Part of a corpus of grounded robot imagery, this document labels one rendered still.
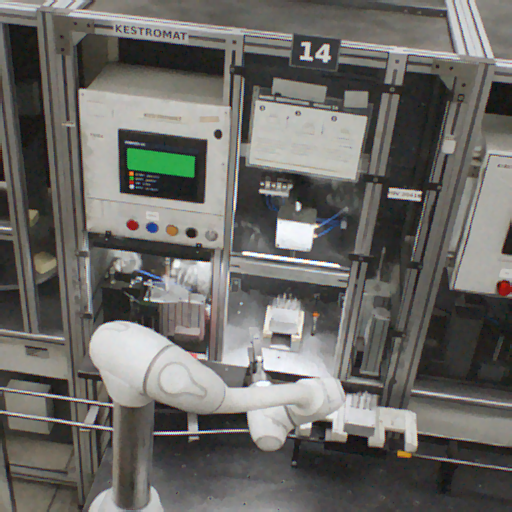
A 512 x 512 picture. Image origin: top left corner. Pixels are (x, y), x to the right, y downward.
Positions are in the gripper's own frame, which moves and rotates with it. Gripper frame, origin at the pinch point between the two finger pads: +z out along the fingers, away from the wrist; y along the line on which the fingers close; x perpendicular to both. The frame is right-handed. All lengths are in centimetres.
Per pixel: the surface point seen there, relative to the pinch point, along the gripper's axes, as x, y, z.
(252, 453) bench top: 0.3, -35.9, -15.0
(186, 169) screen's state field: 21, 60, 7
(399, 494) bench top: -45, -37, -34
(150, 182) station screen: 31, 55, 10
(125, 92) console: 37, 78, 20
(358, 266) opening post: -30.1, 31.5, -2.0
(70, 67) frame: 51, 85, 20
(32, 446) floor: 87, -103, 51
